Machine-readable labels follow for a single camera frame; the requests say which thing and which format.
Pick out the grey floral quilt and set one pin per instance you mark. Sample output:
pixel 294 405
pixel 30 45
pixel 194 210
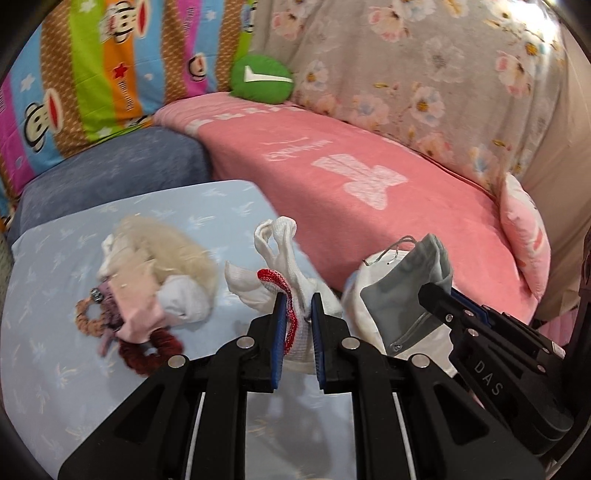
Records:
pixel 472 85

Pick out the white sock with red trim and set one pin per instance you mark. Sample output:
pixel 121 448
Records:
pixel 274 241

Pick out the white cloth under fur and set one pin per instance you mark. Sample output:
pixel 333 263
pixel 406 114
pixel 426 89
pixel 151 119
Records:
pixel 107 249

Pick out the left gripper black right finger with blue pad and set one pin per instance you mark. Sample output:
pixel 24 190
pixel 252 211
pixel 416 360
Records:
pixel 411 419

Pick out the colourful striped monkey quilt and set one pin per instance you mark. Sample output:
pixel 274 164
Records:
pixel 97 69

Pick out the white lined trash bin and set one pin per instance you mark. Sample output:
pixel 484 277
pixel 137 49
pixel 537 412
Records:
pixel 438 345

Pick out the cream fluffy fur piece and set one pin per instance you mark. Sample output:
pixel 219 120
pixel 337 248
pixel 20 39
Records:
pixel 171 251

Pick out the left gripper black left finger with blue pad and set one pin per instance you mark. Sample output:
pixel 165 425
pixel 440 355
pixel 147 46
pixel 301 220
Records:
pixel 187 420

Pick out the green round check-mark cushion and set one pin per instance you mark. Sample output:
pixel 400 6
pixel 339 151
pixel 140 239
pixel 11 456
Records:
pixel 262 79

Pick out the pink towel blanket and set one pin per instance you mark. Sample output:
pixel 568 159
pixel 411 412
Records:
pixel 353 193

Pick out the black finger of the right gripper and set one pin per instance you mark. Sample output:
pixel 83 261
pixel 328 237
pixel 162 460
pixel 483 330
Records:
pixel 512 369
pixel 483 335

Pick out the grey fabric pouch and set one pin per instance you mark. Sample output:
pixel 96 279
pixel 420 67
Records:
pixel 388 285

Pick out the grey white sock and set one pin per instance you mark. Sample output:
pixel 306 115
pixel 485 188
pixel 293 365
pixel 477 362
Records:
pixel 183 301

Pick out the light pink cloth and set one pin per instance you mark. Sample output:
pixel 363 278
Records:
pixel 134 289

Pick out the dark blue plush pillow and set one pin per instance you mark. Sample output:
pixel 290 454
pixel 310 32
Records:
pixel 140 162

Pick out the small pink cartoon pillow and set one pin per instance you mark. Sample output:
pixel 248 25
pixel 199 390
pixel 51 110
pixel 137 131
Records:
pixel 524 228

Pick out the dark red velvet scrunchie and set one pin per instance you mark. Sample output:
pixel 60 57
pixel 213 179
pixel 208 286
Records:
pixel 146 358

